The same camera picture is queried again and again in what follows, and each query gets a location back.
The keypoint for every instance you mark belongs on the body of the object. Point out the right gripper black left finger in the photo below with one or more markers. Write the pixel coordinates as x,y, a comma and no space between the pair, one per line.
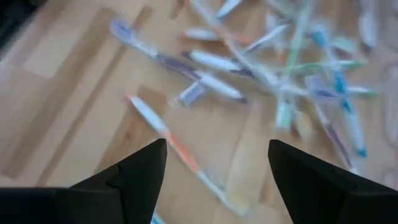
140,186

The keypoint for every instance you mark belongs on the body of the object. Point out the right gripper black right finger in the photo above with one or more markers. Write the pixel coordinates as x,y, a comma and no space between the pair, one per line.
317,193

